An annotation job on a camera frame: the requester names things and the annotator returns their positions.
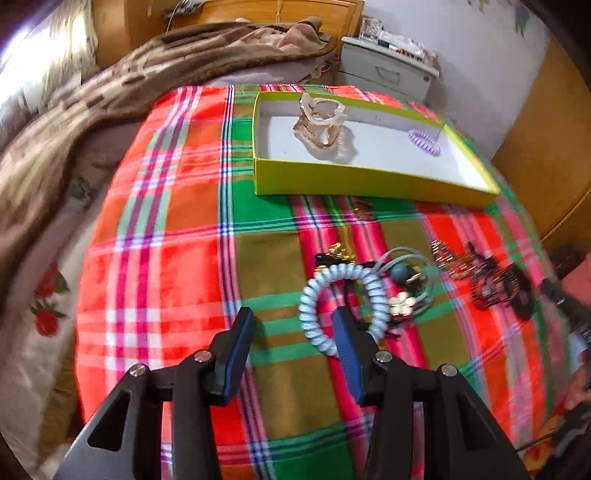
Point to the plaid bed cloth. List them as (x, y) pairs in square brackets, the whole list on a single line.
[(182, 241)]

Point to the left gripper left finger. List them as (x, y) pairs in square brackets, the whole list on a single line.
[(122, 440)]

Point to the yellow-green shallow box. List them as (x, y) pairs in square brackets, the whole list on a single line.
[(382, 151)]

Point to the grey bedside cabinet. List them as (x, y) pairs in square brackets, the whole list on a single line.
[(371, 67)]

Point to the black smart band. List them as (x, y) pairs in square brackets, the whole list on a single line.
[(518, 291)]

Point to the pearl hair claw clip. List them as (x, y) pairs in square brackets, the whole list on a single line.
[(321, 119)]

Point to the brown patterned blanket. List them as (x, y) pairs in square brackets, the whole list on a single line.
[(34, 166)]

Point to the floral bed sheet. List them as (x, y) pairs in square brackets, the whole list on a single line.
[(39, 395)]

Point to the wooden door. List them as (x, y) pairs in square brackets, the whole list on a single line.
[(546, 156)]

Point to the wooden headboard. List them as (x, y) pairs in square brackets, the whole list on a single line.
[(339, 18)]

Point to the gold chain hair clip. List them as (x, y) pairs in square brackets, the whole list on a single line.
[(458, 267)]

